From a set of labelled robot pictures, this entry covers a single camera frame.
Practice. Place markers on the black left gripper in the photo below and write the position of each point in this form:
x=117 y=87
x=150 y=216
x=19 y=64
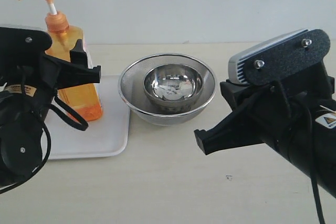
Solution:
x=30 y=80

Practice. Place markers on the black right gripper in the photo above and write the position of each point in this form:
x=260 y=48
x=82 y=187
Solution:
x=272 y=111

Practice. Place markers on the orange pump soap bottle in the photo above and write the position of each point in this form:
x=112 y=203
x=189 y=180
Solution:
x=67 y=41

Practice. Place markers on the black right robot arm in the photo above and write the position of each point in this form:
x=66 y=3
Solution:
x=311 y=146

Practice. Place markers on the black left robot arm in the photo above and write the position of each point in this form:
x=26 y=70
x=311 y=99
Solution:
x=21 y=154

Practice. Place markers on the small stainless steel bowl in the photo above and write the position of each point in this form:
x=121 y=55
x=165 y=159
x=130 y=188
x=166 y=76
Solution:
x=173 y=85

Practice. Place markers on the steel mesh colander bowl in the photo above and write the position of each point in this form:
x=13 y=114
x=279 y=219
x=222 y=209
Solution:
x=131 y=91

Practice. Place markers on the white rectangular plastic tray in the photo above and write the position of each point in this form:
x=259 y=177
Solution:
x=107 y=136

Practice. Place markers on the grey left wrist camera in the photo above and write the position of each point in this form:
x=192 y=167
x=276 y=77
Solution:
x=19 y=41

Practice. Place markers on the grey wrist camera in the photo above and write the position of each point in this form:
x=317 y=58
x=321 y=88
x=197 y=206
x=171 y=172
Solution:
x=279 y=57
x=19 y=41

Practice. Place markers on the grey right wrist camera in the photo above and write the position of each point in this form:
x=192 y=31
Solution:
x=279 y=57

